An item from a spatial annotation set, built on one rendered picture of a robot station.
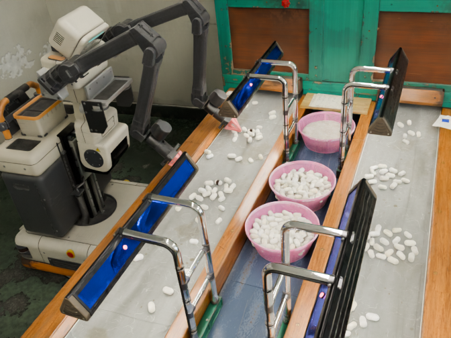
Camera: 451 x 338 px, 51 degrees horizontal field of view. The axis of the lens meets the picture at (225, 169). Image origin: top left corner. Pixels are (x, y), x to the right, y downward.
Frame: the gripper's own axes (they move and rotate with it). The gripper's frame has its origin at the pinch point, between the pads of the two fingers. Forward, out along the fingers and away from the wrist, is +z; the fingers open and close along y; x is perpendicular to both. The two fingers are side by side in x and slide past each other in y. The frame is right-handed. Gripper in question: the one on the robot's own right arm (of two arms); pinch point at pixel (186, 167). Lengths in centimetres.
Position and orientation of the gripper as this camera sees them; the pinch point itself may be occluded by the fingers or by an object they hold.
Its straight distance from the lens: 198.7
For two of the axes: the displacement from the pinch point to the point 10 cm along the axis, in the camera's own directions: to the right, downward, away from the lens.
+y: 3.8, -5.6, 7.4
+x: -5.3, 5.2, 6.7
